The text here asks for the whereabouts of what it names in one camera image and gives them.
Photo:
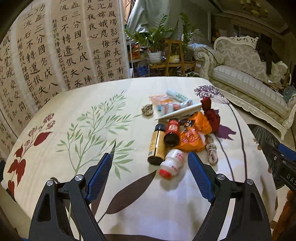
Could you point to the red spray bottle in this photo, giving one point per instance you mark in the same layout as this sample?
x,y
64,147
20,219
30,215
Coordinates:
x,y
172,136

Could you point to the floral cream tablecloth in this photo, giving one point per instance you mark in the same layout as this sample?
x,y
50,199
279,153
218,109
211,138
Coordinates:
x,y
73,131

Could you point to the small leafy floor plant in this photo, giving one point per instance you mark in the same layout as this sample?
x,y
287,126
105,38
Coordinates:
x,y
192,74

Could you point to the teal cloth on sofa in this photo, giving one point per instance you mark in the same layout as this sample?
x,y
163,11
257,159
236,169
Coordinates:
x,y
288,93

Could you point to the white metal shelf rack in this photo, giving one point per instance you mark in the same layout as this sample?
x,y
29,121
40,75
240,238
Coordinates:
x,y
138,59

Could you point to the gold black bottle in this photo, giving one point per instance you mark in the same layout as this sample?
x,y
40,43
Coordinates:
x,y
157,148

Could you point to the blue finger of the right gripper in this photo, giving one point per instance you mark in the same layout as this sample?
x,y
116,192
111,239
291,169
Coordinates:
x,y
287,152

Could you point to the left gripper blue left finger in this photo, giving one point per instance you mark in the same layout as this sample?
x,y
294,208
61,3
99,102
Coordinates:
x,y
96,176

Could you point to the black lined trash bin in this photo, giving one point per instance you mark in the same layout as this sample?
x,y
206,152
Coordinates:
x,y
266,142

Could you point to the white green toothpaste tube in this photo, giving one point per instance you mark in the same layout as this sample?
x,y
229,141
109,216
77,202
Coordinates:
x,y
177,96

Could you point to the red fabric ribbon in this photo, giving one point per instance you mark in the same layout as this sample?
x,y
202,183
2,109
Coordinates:
x,y
212,115

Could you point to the wooden plant stand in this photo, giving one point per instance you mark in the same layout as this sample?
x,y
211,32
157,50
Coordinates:
x,y
174,62

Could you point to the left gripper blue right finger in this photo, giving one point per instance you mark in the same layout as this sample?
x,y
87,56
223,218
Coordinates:
x,y
202,178

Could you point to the orange white snack wrapper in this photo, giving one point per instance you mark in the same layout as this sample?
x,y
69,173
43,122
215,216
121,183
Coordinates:
x,y
166,104

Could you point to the orange plastic bag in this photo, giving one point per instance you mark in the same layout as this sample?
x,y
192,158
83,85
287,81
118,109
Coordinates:
x,y
193,136

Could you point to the brass ceiling chandelier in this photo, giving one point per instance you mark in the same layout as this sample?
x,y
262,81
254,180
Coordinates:
x,y
254,8

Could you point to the calligraphy folding screen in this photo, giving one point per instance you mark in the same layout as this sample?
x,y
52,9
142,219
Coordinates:
x,y
53,47

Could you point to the tall potted plant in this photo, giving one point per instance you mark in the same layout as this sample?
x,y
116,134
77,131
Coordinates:
x,y
186,36

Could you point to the potted green plant white pot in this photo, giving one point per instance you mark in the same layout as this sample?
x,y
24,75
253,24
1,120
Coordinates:
x,y
153,39

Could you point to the grey green curtain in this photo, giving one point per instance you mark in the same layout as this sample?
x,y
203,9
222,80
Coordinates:
x,y
147,14

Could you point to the ornate cream sofa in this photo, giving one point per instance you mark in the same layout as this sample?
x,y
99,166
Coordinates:
x,y
233,65

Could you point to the white cream tube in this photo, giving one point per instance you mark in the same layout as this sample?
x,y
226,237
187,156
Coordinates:
x,y
186,111

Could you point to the small white yogurt bottle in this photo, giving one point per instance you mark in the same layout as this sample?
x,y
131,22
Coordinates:
x,y
173,162

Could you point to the black garment on sofa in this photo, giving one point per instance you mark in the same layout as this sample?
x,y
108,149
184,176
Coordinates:
x,y
267,55

